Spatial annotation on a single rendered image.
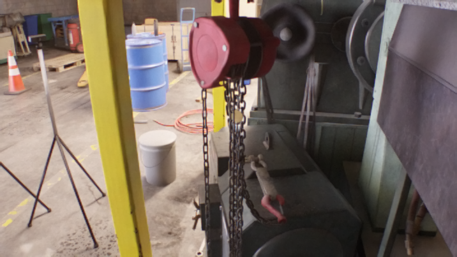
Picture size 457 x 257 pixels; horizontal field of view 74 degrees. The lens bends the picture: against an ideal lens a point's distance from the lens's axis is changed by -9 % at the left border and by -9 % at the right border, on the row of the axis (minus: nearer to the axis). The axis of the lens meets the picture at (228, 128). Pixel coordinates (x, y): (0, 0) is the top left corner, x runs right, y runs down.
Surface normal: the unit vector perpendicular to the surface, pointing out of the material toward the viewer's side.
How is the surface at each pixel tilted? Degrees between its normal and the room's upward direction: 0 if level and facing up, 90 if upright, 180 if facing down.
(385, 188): 72
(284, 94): 90
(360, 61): 90
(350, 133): 90
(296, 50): 84
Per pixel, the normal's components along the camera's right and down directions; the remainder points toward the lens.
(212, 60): -0.63, 0.39
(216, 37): -0.79, 0.24
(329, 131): -0.18, 0.39
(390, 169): -0.17, 0.08
